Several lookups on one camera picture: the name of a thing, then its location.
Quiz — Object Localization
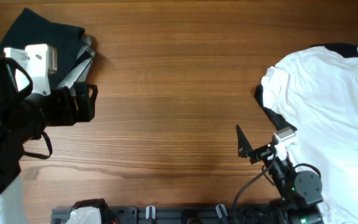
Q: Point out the black shorts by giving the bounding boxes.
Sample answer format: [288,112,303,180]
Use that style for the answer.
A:
[0,8,85,92]

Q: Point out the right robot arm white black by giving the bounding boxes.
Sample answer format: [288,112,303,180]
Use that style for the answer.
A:
[232,125,323,223]

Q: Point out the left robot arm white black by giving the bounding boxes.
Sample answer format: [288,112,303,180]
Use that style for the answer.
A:
[0,56,98,223]

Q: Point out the folded grey trousers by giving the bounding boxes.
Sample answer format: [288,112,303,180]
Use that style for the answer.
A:
[57,36,96,89]

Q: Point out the white t-shirt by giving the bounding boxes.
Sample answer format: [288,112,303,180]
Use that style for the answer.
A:
[261,45,358,223]

